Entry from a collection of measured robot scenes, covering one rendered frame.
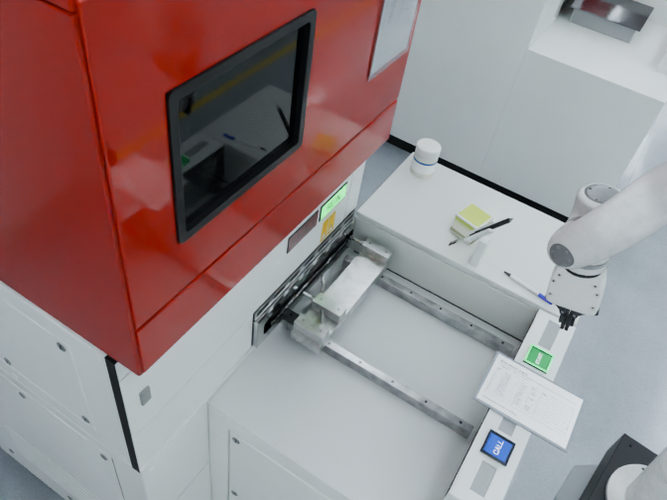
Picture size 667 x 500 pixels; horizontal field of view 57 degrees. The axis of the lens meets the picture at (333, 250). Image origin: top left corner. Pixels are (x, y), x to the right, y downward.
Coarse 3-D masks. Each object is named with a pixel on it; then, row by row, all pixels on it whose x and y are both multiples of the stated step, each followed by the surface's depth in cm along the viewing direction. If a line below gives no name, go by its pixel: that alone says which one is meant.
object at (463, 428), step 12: (288, 324) 150; (324, 348) 148; (336, 348) 146; (348, 360) 145; (360, 360) 145; (360, 372) 145; (372, 372) 143; (384, 384) 143; (396, 384) 142; (408, 396) 140; (420, 396) 140; (420, 408) 140; (432, 408) 138; (444, 420) 138; (456, 420) 137; (456, 432) 138; (468, 432) 136
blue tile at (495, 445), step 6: (492, 438) 122; (498, 438) 123; (486, 444) 121; (492, 444) 121; (498, 444) 122; (504, 444) 122; (510, 444) 122; (486, 450) 120; (492, 450) 121; (498, 450) 121; (504, 450) 121; (498, 456) 120; (504, 456) 120
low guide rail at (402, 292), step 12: (348, 264) 167; (384, 276) 164; (384, 288) 165; (396, 288) 162; (408, 300) 162; (420, 300) 160; (432, 312) 160; (444, 312) 158; (456, 324) 158; (468, 324) 157; (480, 336) 156; (492, 336) 155; (492, 348) 156; (504, 348) 153
